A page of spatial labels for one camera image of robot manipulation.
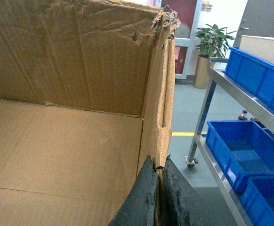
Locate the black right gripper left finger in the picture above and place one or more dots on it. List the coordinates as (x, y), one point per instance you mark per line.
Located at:
(139, 207)

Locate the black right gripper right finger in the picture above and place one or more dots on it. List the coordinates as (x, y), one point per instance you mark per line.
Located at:
(184, 207)

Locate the large cardboard box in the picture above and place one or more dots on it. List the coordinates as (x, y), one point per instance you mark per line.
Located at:
(86, 94)

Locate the blue bin lower shelf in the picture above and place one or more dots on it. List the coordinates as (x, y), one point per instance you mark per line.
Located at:
(242, 150)

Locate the blue bin shelf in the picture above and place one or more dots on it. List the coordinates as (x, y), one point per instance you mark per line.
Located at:
(253, 74)
(242, 150)

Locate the stainless steel shelf cart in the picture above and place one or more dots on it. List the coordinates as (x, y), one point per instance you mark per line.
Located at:
(225, 95)

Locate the blue bin upper shelf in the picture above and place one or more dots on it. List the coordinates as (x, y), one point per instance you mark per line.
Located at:
(253, 74)

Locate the blue bin lower near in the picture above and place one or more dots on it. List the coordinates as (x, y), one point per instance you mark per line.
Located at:
(258, 200)

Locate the dark drink bottle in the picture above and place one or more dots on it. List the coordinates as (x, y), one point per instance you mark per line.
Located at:
(243, 116)

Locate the gold plant pot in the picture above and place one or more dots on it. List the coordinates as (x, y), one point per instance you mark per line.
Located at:
(201, 77)

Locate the green potted plant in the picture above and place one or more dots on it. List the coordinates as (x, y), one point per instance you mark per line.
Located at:
(213, 41)

